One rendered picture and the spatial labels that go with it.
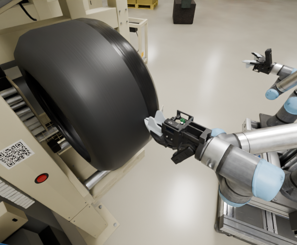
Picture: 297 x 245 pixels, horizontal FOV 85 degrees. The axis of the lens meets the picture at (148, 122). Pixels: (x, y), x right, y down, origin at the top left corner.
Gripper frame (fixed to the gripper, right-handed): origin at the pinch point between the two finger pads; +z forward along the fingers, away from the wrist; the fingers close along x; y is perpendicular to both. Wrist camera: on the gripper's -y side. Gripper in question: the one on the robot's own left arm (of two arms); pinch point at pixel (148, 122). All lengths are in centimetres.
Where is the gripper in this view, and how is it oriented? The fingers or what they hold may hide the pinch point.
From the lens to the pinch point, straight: 52.6
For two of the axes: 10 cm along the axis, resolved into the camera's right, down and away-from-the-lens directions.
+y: -0.8, -7.4, -6.7
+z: -7.4, -4.1, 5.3
